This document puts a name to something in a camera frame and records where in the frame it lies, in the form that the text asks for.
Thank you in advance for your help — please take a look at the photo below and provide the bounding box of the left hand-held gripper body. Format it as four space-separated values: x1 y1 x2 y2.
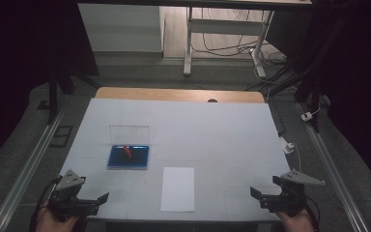
47 168 101 219

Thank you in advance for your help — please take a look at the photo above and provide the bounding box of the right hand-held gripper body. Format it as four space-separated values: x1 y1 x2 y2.
260 169 326 218

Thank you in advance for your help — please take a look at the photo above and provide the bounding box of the blue case with clear lid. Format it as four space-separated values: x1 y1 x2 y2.
106 125 151 171

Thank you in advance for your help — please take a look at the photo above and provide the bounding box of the person's left hand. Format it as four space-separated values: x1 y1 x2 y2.
34 203 80 232

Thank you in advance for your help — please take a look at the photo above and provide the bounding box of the person's right hand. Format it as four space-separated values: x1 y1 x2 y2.
275 208 315 232

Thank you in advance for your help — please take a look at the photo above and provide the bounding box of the large white table cover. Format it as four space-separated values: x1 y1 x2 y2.
58 98 292 224

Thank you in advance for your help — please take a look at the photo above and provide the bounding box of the small white paper sheet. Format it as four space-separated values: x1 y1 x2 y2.
159 166 196 214

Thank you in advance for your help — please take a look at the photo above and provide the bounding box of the black metal stand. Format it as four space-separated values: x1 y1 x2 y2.
45 62 101 126
269 13 352 133

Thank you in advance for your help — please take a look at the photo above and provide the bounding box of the dark curtain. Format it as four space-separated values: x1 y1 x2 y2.
0 0 100 175
265 0 371 197

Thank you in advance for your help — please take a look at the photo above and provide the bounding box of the white cabinet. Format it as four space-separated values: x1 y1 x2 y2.
77 3 165 53

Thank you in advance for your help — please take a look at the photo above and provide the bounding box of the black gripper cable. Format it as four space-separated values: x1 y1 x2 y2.
303 195 321 232
28 175 64 232

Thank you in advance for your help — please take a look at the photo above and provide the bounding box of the aluminium rail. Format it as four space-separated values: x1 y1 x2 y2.
0 104 71 232
297 101 371 232

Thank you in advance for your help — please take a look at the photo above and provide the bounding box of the white plug with cable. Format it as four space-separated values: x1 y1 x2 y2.
279 136 302 172

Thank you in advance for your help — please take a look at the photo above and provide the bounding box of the black rectangular floor frame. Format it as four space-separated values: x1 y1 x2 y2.
49 125 74 149

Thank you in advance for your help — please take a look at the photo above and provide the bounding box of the white adapter with cable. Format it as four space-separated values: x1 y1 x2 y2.
300 104 323 123

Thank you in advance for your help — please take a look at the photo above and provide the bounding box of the tangle of black floor cables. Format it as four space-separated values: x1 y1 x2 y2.
191 9 299 93

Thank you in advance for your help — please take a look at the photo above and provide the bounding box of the white desk frame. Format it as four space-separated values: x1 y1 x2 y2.
183 6 275 79

